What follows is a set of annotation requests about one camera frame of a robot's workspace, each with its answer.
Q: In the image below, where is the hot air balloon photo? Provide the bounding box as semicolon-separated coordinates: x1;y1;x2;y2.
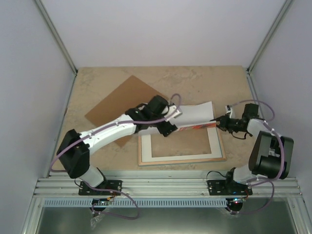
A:
137;101;217;137

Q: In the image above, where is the aluminium corner post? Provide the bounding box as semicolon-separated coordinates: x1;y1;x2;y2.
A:
246;0;294;76
34;0;78;77

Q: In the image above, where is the clear plastic bag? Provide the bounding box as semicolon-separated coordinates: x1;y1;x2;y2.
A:
90;214;103;230

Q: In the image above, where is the grey slotted cable duct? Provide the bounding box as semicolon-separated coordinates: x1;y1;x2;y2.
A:
42;197;227;208

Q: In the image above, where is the left small circuit board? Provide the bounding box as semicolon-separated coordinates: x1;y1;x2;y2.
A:
91;197;114;206

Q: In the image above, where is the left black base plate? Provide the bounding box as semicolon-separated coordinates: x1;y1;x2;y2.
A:
78;180;122;196

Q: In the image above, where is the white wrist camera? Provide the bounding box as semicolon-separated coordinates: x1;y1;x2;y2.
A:
225;105;235;118
164;105;182;121

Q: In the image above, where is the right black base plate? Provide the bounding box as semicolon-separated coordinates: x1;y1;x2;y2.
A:
207;180;253;195

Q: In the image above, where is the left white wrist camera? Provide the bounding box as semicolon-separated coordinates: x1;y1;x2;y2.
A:
164;105;182;121

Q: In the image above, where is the right small circuit board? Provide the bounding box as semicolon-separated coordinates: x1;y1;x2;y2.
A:
230;197;245;204

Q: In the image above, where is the brown cardboard backing board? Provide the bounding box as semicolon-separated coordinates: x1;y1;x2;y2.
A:
84;75;169;148

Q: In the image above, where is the right aluminium corner post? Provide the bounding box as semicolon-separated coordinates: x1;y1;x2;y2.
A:
246;0;294;76

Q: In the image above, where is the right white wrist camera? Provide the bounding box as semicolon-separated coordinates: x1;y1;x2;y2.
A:
225;105;235;118

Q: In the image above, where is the aluminium rail base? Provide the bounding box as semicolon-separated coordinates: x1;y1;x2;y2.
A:
33;160;303;198

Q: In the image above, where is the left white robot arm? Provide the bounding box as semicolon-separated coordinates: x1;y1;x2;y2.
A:
56;95;182;195

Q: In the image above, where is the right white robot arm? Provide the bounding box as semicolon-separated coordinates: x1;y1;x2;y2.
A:
207;103;294;195

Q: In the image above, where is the blue wooden picture frame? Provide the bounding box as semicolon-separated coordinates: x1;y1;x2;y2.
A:
137;125;227;167

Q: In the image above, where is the white mat board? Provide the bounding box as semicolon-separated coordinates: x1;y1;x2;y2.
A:
139;126;224;162

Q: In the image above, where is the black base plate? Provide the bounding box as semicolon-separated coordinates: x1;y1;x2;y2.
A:
207;180;253;195
78;180;122;196

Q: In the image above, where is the left aluminium corner post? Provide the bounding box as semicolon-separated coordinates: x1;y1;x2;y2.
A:
34;0;78;77

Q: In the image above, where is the small circuit board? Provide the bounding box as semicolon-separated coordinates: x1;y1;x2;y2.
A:
91;197;114;206
230;197;245;204

